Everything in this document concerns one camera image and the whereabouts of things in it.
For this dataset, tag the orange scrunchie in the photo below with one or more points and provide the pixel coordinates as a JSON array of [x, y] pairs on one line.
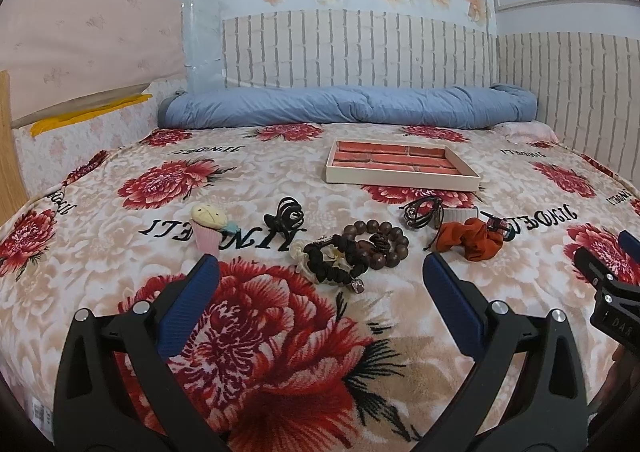
[[478, 239]]

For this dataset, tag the cream pink hair clip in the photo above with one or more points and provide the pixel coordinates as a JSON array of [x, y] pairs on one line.
[[209, 224]]

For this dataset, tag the brick-pattern jewelry tray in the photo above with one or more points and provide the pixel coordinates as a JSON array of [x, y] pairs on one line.
[[399, 165]]

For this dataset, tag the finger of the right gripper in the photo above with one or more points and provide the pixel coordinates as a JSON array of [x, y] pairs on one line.
[[595, 272], [630, 245]]

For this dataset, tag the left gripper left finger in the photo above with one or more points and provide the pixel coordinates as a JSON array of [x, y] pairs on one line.
[[92, 408]]

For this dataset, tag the floral fleece blanket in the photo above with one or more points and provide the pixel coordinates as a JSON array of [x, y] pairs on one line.
[[278, 363]]

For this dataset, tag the clear plastic sheet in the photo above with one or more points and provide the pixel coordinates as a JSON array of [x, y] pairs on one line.
[[203, 45]]

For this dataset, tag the cream flower scrunchie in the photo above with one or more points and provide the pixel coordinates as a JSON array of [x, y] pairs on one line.
[[319, 261]]

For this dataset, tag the pink floral pillow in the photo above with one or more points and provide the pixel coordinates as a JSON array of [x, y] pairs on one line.
[[531, 132]]

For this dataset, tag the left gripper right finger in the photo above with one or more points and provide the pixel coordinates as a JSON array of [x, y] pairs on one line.
[[526, 389]]

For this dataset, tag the blue rolled duvet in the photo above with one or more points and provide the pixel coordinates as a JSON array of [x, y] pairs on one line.
[[457, 107]]

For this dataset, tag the wooden bed frame post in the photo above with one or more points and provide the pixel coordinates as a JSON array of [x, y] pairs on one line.
[[12, 190]]

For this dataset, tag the black claw hair clip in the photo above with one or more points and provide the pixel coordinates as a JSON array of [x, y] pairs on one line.
[[288, 218]]

